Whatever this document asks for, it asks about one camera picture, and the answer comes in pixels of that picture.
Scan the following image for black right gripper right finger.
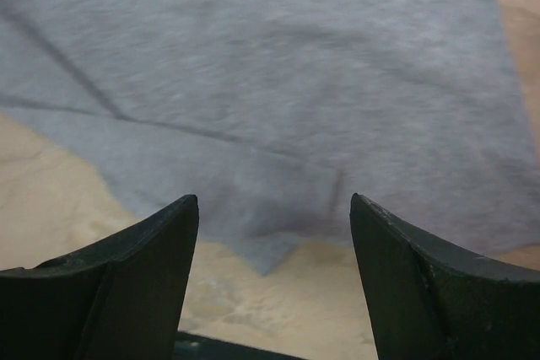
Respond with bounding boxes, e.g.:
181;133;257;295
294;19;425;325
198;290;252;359
349;194;539;359

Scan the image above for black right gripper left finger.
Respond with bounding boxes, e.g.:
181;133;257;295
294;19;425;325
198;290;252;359
1;195;198;359

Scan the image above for grey sleeveless shirt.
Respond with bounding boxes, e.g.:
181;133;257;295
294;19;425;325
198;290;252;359
1;0;539;273

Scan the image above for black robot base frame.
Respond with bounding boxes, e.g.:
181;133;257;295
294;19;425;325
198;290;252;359
171;331;299;360

